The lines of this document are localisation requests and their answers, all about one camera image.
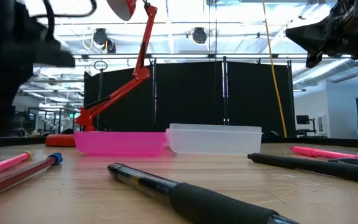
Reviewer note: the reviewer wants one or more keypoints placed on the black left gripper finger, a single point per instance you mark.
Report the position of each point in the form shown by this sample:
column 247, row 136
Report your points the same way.
column 59, row 57

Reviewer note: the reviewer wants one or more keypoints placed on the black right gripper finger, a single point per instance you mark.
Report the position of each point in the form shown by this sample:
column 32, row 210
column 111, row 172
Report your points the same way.
column 312, row 35
column 314, row 60

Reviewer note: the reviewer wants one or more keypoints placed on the pink highlighter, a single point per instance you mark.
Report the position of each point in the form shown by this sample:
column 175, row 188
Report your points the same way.
column 315, row 152

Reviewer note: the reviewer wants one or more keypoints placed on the pink pencil with pale eraser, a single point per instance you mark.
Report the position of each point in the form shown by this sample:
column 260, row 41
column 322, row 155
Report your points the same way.
column 2, row 165

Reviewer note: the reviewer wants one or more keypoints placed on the pink translucent box half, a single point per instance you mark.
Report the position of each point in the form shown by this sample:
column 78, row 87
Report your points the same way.
column 120, row 143

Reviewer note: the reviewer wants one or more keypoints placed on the black marker pen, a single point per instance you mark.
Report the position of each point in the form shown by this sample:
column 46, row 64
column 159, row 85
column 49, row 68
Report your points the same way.
column 306, row 166

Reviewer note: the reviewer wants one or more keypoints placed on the thin dark pen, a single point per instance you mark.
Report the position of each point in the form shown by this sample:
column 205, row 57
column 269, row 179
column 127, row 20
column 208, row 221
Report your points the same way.
column 350, row 161

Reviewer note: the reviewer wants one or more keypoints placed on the dark red pencil blue eraser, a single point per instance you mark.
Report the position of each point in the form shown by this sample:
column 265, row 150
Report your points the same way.
column 11, row 180

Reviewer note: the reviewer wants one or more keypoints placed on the clear translucent box half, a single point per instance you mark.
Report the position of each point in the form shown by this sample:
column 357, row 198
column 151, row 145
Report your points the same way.
column 214, row 140

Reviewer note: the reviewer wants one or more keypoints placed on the black gel pen rubber grip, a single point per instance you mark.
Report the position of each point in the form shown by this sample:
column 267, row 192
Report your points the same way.
column 197, row 199

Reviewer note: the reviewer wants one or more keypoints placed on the black round ceiling device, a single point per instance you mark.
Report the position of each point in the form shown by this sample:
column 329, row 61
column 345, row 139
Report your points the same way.
column 199, row 35
column 99, row 35

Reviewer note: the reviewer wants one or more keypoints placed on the small black computer monitor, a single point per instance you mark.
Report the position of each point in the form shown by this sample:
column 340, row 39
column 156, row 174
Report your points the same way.
column 302, row 119

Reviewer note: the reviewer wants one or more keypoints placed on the black curtain panel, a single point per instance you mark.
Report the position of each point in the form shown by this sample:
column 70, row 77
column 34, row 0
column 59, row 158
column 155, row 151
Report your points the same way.
column 188, row 93
column 253, row 93
column 120, row 77

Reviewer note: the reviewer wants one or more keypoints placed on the red articulated desk lamp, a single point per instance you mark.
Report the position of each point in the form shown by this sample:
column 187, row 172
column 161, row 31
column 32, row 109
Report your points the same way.
column 140, row 73

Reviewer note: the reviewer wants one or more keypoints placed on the white wall box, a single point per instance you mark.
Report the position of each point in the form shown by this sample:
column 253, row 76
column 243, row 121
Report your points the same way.
column 321, row 124

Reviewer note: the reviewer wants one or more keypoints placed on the black metal frame workstation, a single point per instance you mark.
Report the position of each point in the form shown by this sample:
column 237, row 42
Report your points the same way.
column 51, row 121

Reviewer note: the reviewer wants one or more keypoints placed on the black table border rail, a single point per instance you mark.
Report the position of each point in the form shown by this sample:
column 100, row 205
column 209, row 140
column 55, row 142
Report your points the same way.
column 322, row 141

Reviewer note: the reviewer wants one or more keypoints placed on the overhead metal frame bar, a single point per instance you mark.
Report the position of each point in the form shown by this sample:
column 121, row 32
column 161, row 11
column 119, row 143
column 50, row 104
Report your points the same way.
column 182, row 56

